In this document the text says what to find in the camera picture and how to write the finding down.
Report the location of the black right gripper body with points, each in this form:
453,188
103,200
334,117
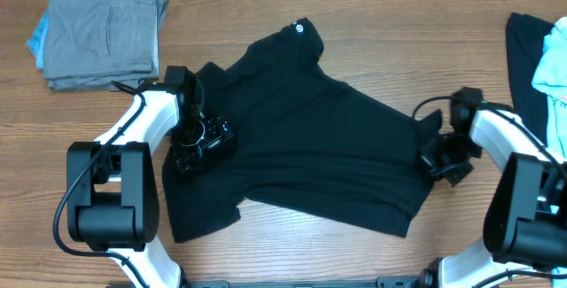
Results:
437,159

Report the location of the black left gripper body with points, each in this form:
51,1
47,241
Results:
191,136

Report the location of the black t-shirt with logo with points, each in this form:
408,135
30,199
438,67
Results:
304,141

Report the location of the light blue printed shirt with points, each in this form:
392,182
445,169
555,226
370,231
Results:
550,79

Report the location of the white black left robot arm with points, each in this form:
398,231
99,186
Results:
111,199

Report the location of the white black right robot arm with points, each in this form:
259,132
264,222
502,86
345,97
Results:
524,232

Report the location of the black garment at right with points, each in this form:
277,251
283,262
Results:
524,44

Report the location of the folded grey trousers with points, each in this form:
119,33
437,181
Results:
92,43

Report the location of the folded light blue garment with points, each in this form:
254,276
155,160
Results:
36,42

